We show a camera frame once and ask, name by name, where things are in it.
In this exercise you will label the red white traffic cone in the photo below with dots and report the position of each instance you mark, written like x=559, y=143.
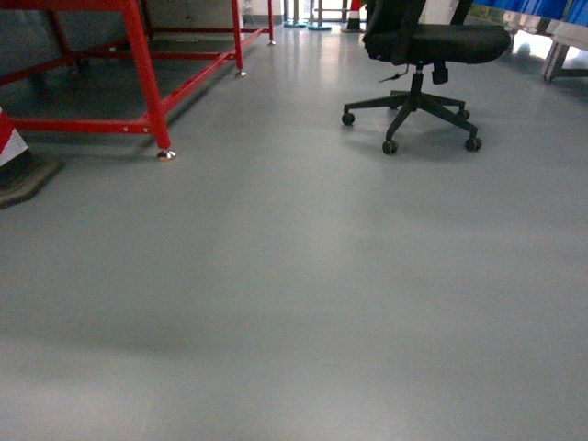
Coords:
x=353, y=23

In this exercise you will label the black office chair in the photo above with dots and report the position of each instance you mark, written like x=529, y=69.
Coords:
x=395, y=35

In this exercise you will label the near red white cone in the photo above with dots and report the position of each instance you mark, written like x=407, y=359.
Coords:
x=23, y=174

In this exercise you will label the stainless steel roller rack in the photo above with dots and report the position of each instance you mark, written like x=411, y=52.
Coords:
x=564, y=22

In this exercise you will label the red metal table frame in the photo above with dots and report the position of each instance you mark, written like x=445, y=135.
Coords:
x=134, y=46

